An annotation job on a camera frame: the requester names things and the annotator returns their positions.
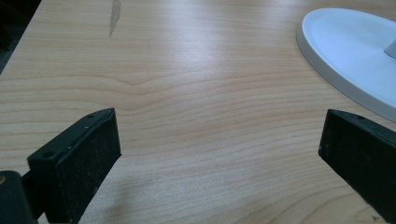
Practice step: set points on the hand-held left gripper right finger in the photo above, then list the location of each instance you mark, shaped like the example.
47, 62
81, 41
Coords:
361, 155

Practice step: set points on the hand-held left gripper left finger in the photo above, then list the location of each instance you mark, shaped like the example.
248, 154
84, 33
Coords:
81, 168

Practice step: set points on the white utensil rack stand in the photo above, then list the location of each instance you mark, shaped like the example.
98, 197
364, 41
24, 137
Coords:
348, 53

